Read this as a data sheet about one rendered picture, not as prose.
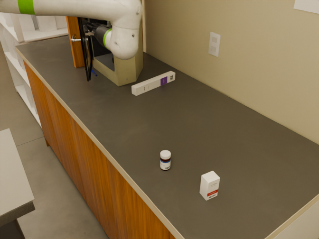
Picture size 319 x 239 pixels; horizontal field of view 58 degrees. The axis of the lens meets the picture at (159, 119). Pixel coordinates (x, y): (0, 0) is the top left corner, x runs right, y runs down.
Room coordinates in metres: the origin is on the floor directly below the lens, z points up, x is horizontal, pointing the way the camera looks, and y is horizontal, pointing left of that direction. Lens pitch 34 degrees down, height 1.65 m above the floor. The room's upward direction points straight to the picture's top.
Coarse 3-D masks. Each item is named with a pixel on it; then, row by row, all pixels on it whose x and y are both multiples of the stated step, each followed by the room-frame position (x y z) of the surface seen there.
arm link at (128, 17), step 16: (48, 0) 0.99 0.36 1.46; (64, 0) 1.00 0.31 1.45; (80, 0) 1.01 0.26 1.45; (96, 0) 1.03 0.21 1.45; (112, 0) 1.04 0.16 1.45; (128, 0) 1.05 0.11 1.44; (80, 16) 1.03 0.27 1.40; (96, 16) 1.03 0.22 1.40; (112, 16) 1.03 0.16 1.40; (128, 16) 1.03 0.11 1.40
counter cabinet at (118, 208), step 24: (48, 96) 1.60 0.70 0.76; (48, 120) 1.75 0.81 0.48; (72, 120) 1.26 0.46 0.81; (48, 144) 2.04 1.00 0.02; (72, 144) 1.34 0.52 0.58; (72, 168) 1.45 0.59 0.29; (96, 168) 1.05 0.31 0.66; (96, 192) 1.11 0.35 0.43; (120, 192) 0.85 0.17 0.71; (96, 216) 1.17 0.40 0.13; (120, 216) 0.88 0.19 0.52; (144, 216) 0.70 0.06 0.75; (312, 216) 0.65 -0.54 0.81
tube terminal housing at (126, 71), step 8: (112, 24) 1.40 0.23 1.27; (96, 56) 1.63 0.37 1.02; (136, 56) 1.49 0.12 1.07; (96, 64) 1.60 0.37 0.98; (120, 64) 1.40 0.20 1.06; (128, 64) 1.43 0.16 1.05; (136, 64) 1.48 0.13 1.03; (104, 72) 1.52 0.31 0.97; (112, 72) 1.44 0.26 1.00; (120, 72) 1.40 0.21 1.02; (128, 72) 1.43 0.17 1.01; (136, 72) 1.47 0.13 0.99; (112, 80) 1.45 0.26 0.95; (120, 80) 1.40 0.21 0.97; (128, 80) 1.42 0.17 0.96; (136, 80) 1.46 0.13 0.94
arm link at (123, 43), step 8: (112, 32) 1.05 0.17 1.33; (120, 32) 1.03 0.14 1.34; (128, 32) 1.03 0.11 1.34; (136, 32) 1.05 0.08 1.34; (104, 40) 1.10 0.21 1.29; (112, 40) 1.04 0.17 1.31; (120, 40) 1.02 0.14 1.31; (128, 40) 1.03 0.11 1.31; (136, 40) 1.05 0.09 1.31; (112, 48) 1.03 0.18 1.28; (120, 48) 1.02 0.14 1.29; (128, 48) 1.02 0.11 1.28; (136, 48) 1.04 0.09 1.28; (120, 56) 1.02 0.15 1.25; (128, 56) 1.03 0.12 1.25
